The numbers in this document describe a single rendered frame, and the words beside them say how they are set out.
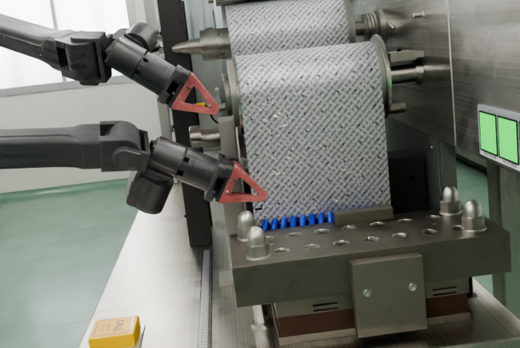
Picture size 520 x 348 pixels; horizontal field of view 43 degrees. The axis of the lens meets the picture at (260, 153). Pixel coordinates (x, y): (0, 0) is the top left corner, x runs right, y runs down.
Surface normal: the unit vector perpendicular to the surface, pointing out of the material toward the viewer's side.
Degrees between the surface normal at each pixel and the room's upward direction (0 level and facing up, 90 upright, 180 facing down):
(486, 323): 0
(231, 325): 0
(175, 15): 90
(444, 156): 90
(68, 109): 90
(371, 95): 90
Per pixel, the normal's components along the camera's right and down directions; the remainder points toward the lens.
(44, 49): -0.62, 0.41
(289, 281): 0.07, 0.17
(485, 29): -0.99, 0.12
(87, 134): 0.08, -0.87
